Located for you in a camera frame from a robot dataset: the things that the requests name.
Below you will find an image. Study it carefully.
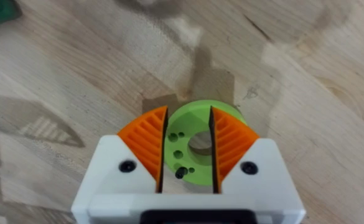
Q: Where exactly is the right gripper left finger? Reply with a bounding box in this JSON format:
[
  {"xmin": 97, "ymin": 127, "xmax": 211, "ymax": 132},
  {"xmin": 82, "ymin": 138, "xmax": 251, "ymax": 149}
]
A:
[{"xmin": 72, "ymin": 105, "xmax": 169, "ymax": 216}]

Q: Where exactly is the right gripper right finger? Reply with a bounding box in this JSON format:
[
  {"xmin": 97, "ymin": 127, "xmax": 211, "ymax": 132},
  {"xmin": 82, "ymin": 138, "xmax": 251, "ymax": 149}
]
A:
[{"xmin": 208, "ymin": 105, "xmax": 307, "ymax": 218}]

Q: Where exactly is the black screw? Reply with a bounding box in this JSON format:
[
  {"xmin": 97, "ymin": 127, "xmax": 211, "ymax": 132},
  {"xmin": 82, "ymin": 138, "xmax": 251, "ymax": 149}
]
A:
[{"xmin": 174, "ymin": 167, "xmax": 189, "ymax": 180}]

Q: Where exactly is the green disc with holes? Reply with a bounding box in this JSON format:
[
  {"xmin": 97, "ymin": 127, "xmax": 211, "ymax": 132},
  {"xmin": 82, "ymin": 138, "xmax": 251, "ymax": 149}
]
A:
[{"xmin": 163, "ymin": 99, "xmax": 248, "ymax": 187}]

